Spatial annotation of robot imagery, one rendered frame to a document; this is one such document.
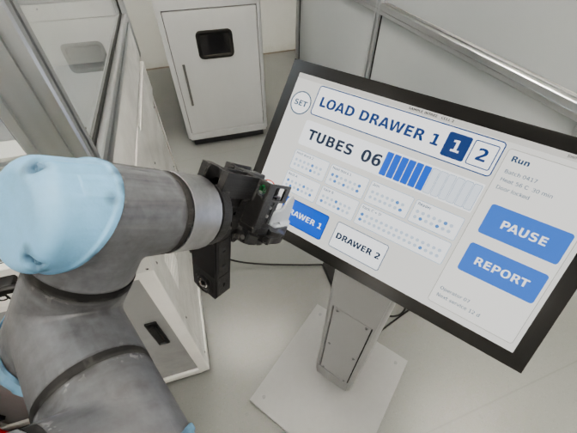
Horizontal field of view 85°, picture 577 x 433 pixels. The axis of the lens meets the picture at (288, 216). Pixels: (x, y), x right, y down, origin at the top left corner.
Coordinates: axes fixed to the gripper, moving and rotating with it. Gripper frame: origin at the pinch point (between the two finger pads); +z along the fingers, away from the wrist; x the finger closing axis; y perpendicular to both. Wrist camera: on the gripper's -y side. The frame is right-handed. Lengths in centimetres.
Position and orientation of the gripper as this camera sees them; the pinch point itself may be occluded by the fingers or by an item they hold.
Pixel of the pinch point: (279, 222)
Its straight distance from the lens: 50.7
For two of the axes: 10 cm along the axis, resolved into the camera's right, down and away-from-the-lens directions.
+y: 3.9, -9.0, -2.1
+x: -8.1, -4.4, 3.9
